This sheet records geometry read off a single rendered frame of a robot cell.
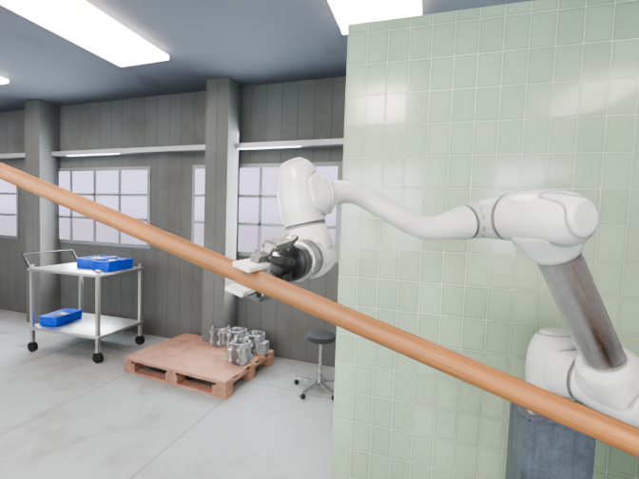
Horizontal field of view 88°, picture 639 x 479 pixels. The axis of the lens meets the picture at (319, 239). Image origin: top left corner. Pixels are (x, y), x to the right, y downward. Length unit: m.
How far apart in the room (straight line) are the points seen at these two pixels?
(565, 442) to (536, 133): 1.18
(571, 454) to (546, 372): 0.26
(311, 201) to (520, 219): 0.51
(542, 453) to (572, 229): 0.84
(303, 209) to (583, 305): 0.76
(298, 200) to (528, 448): 1.14
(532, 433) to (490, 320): 0.50
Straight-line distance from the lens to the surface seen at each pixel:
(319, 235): 0.77
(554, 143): 1.79
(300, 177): 0.79
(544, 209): 0.93
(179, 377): 3.74
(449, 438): 1.96
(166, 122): 5.01
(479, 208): 1.04
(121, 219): 0.65
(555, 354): 1.39
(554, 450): 1.51
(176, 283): 4.81
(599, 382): 1.27
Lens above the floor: 1.62
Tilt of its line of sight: 3 degrees down
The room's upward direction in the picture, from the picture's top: 2 degrees clockwise
